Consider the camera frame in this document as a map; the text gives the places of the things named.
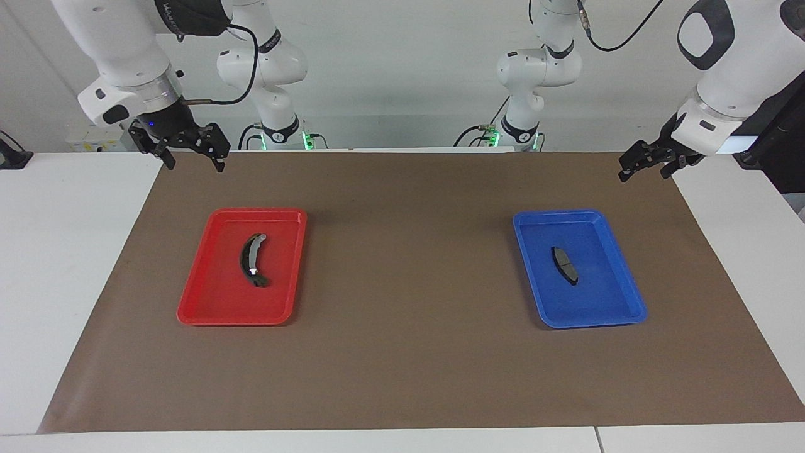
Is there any small dark brake pad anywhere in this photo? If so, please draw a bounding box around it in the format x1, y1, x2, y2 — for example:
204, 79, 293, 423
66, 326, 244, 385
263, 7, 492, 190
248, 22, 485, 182
552, 246, 580, 286

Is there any black equipment stand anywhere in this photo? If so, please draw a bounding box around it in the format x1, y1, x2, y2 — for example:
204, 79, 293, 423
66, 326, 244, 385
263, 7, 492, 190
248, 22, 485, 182
733, 63, 805, 196

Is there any blue plastic tray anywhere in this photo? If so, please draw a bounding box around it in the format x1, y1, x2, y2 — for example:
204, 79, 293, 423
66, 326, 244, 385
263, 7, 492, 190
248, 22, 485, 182
513, 210, 648, 329

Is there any red plastic tray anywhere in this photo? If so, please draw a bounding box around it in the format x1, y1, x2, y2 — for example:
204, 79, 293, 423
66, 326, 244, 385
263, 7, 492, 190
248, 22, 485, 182
177, 208, 308, 327

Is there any brown table mat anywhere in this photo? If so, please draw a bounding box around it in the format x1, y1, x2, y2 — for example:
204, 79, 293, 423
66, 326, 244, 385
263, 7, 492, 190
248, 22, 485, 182
38, 151, 805, 435

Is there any black right base cable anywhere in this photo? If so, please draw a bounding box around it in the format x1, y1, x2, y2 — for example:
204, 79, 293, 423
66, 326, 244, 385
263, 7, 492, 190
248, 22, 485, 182
238, 123, 265, 152

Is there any black base cable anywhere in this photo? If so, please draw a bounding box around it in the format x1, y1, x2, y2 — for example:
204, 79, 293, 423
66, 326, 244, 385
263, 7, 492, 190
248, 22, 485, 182
238, 123, 265, 152
454, 94, 511, 148

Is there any white wall power box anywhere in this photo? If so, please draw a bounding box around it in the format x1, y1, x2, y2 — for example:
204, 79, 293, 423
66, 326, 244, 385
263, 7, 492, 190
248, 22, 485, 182
66, 121, 136, 153

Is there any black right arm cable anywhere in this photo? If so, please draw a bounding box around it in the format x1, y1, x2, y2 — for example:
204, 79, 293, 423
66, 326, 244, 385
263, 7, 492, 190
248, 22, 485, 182
179, 22, 260, 106

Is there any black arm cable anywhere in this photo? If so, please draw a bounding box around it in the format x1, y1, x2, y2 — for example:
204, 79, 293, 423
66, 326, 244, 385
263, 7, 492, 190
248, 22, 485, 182
577, 0, 665, 52
179, 22, 260, 106

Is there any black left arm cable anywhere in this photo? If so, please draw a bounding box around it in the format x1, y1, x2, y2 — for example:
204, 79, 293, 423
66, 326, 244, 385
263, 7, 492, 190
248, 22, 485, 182
577, 0, 665, 52

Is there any black clamp mount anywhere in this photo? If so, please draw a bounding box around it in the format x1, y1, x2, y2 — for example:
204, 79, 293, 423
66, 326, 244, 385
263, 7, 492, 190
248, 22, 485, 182
0, 130, 34, 170

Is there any black left base cable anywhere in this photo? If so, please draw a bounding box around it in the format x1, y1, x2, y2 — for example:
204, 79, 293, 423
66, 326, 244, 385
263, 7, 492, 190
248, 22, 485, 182
454, 94, 511, 148

